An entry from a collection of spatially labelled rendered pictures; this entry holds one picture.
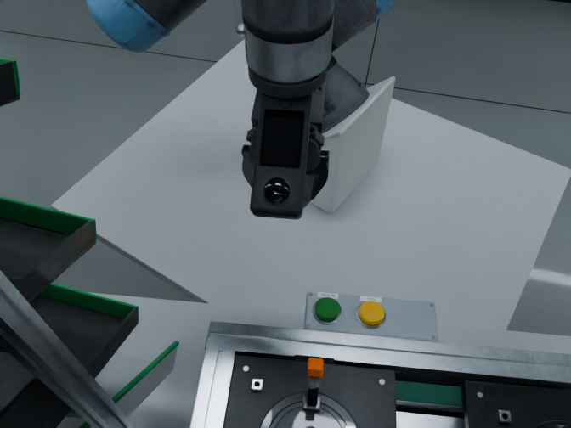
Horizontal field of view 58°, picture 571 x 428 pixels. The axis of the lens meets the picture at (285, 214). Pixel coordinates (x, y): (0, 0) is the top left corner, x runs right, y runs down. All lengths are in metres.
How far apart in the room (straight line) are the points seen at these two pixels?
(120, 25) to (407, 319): 0.60
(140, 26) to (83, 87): 2.39
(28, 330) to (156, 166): 0.86
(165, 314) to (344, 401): 0.37
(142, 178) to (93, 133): 1.46
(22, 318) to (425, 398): 0.61
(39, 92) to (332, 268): 2.21
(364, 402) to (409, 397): 0.07
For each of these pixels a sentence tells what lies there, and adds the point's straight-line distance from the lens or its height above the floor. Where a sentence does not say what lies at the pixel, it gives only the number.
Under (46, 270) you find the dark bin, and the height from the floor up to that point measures 1.39.
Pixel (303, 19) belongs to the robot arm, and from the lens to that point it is 0.42.
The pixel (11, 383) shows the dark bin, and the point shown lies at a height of 1.24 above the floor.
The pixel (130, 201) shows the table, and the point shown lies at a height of 0.86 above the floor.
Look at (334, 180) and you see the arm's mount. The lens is 0.99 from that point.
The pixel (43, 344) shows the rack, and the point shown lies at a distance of 0.40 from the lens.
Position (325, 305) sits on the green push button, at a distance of 0.84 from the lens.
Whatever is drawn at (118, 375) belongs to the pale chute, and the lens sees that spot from 0.76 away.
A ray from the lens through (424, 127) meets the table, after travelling 1.29.
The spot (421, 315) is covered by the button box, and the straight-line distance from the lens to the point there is 0.87.
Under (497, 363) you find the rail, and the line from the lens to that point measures 0.88.
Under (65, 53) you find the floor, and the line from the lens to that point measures 3.16.
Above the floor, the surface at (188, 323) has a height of 0.86.
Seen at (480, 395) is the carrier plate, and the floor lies 0.97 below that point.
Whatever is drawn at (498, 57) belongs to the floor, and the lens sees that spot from 3.12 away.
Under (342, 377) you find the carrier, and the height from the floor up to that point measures 0.97.
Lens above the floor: 1.72
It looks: 53 degrees down
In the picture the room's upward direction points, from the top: straight up
